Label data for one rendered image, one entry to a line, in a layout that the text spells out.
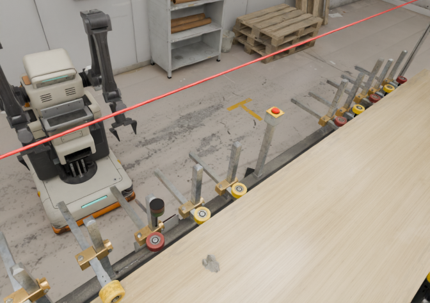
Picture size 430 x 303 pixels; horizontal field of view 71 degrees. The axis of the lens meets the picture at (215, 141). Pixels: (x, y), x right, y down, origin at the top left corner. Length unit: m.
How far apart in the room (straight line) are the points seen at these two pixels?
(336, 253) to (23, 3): 3.28
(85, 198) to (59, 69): 1.05
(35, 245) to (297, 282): 1.90
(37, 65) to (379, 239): 1.84
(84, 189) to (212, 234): 1.29
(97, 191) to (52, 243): 0.50
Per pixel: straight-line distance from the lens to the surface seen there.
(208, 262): 1.37
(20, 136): 1.55
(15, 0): 3.54
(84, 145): 2.04
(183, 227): 1.68
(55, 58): 1.73
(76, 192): 2.46
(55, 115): 1.88
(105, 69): 1.56
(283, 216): 1.56
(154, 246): 1.40
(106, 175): 2.50
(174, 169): 2.85
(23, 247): 2.67
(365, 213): 1.76
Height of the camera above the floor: 2.15
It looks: 43 degrees down
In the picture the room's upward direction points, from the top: 7 degrees clockwise
